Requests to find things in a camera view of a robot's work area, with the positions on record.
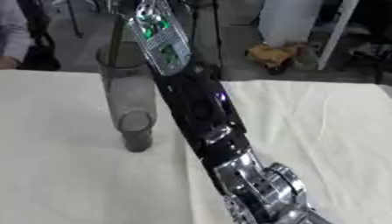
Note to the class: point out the person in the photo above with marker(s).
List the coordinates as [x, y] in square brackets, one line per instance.
[11, 29]

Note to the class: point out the dark chair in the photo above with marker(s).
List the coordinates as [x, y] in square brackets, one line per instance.
[375, 55]

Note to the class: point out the white column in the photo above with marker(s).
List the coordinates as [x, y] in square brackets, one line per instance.
[288, 20]

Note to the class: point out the white slanted pole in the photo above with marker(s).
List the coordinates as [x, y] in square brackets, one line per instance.
[337, 32]

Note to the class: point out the black tripod leg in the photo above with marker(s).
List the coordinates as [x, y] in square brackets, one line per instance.
[115, 38]
[75, 20]
[217, 35]

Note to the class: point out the black bag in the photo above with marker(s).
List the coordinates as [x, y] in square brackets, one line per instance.
[41, 55]

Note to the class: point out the grey glass vase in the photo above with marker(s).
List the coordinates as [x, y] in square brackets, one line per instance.
[130, 96]

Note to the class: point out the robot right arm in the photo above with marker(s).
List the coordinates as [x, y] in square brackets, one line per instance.
[204, 116]

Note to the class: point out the person's hand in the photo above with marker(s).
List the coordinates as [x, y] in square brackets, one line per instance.
[6, 63]

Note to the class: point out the yellow brown bag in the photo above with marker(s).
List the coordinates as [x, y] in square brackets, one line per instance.
[273, 57]

